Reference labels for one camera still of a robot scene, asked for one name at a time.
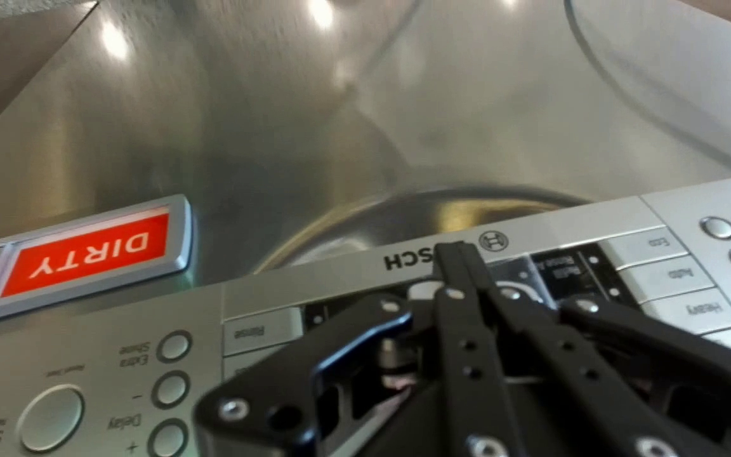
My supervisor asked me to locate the red dirty magnet sign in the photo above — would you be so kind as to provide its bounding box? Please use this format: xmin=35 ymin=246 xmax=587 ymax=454
xmin=0 ymin=194 xmax=196 ymax=331

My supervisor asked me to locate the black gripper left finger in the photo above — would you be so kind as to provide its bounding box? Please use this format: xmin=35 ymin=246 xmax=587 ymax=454
xmin=192 ymin=239 xmax=528 ymax=457

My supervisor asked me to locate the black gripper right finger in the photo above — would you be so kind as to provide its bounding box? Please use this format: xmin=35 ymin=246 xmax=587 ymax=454
xmin=488 ymin=284 xmax=731 ymax=457

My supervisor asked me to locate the stainless steel Bosch dishwasher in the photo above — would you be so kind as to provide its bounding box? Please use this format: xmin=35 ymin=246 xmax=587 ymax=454
xmin=0 ymin=0 xmax=731 ymax=457

